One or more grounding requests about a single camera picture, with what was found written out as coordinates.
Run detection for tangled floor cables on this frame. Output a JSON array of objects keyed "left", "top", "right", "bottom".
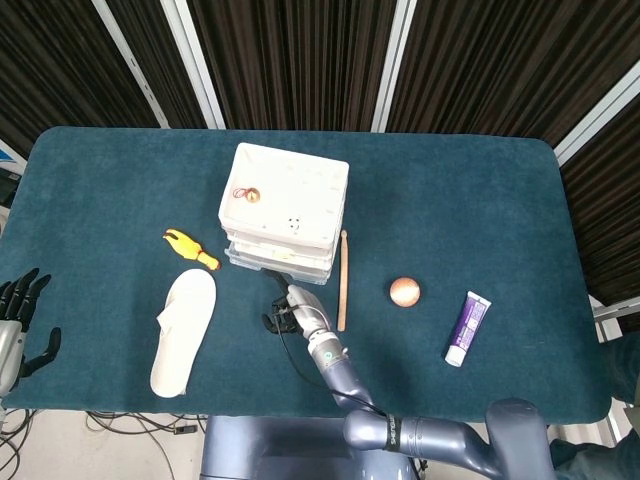
[{"left": 0, "top": 407, "right": 207, "bottom": 480}]

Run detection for yellow rubber chicken toy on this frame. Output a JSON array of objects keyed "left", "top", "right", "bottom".
[{"left": 162, "top": 228, "right": 222, "bottom": 272}]

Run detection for white plastic drawer cabinet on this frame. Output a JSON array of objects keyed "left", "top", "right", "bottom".
[{"left": 217, "top": 142, "right": 350, "bottom": 286}]

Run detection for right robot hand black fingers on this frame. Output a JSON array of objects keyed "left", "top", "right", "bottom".
[{"left": 262, "top": 269, "right": 334, "bottom": 339}]

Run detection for blue-grey robot torso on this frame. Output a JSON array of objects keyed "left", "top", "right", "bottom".
[{"left": 199, "top": 414, "right": 416, "bottom": 480}]

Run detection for orange cork ball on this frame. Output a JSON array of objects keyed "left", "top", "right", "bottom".
[{"left": 388, "top": 276, "right": 423, "bottom": 308}]

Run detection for purple white toothpaste tube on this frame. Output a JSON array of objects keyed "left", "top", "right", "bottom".
[{"left": 444, "top": 291, "right": 493, "bottom": 368}]

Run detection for wooden drumstick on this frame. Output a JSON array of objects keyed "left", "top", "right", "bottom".
[{"left": 336, "top": 229, "right": 350, "bottom": 333}]

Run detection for clear plastic drawer with dividers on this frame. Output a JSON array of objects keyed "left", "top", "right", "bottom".
[{"left": 223, "top": 243, "right": 334, "bottom": 286}]

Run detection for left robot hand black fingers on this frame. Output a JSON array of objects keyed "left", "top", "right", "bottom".
[{"left": 0, "top": 268, "right": 62, "bottom": 396}]

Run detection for white disposable slipper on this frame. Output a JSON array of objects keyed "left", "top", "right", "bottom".
[{"left": 149, "top": 268, "right": 218, "bottom": 400}]

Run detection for white partition post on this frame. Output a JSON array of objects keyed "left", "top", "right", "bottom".
[
  {"left": 91, "top": 0, "right": 170, "bottom": 127},
  {"left": 159, "top": 0, "right": 227, "bottom": 130},
  {"left": 552, "top": 58, "right": 640, "bottom": 169},
  {"left": 371, "top": 0, "right": 419, "bottom": 133}
]

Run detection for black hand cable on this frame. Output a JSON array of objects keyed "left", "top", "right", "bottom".
[{"left": 272, "top": 299, "right": 389, "bottom": 416}]

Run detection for dark pleated curtain panel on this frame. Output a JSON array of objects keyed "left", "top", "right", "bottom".
[
  {"left": 106, "top": 0, "right": 209, "bottom": 129},
  {"left": 387, "top": 0, "right": 640, "bottom": 147},
  {"left": 559, "top": 93, "right": 640, "bottom": 307},
  {"left": 0, "top": 0, "right": 162, "bottom": 159},
  {"left": 186, "top": 0, "right": 402, "bottom": 133}
]

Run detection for blue white box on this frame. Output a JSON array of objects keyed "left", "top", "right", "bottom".
[{"left": 0, "top": 138, "right": 27, "bottom": 177}]

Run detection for teal table cloth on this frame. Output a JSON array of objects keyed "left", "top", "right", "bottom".
[{"left": 4, "top": 125, "right": 614, "bottom": 425}]

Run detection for aluminium frame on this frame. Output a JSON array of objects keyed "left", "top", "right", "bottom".
[{"left": 592, "top": 294, "right": 640, "bottom": 344}]

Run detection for dark teal cloth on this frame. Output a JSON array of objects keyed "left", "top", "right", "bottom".
[{"left": 549, "top": 329, "right": 640, "bottom": 480}]

